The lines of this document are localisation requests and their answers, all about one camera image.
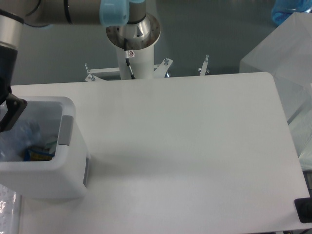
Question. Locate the black device at edge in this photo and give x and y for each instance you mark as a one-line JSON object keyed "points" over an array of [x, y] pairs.
{"points": [[304, 209]]}

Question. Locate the white pedestal base frame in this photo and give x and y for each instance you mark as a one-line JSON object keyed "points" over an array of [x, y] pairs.
{"points": [[160, 71]]}

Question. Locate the translucent plastic storage box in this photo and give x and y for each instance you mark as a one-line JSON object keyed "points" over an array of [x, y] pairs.
{"points": [[286, 53]]}

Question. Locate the clear plastic wrapper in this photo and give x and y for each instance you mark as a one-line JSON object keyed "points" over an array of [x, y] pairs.
{"points": [[51, 144]]}

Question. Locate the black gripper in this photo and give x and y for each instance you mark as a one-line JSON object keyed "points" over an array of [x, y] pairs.
{"points": [[15, 106]]}

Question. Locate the blue plastic bag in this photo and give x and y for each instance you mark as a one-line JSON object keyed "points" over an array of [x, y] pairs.
{"points": [[283, 9]]}

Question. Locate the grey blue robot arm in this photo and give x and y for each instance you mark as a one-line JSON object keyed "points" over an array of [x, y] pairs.
{"points": [[128, 25]]}

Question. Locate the white trash can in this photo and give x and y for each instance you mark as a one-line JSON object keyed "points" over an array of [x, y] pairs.
{"points": [[65, 175]]}

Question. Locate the yellow blue snack bag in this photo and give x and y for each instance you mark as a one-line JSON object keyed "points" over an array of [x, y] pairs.
{"points": [[37, 154]]}

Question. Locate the clear plastic water bottle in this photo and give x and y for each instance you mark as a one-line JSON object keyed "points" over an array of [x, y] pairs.
{"points": [[13, 143]]}

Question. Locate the clear plastic sheet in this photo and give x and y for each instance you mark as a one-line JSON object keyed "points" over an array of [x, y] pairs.
{"points": [[10, 203]]}

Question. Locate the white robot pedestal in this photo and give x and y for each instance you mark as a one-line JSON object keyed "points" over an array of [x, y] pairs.
{"points": [[141, 62]]}

